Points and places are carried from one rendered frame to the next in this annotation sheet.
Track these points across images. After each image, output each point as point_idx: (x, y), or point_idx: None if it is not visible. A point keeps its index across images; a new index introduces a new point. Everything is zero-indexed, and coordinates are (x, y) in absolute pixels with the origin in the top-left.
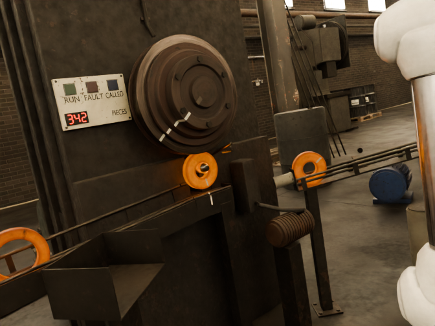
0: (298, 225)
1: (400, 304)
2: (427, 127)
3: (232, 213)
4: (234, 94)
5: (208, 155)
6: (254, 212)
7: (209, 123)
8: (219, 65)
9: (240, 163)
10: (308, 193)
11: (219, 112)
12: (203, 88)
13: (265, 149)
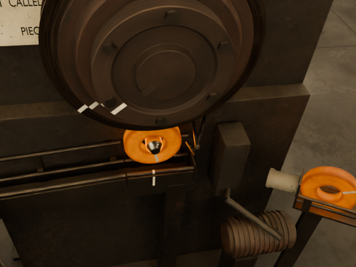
0: (263, 247)
1: None
2: None
3: (184, 195)
4: (254, 52)
5: (168, 129)
6: None
7: (160, 122)
8: (220, 29)
9: (223, 144)
10: (306, 214)
11: (190, 104)
12: (163, 71)
13: (294, 112)
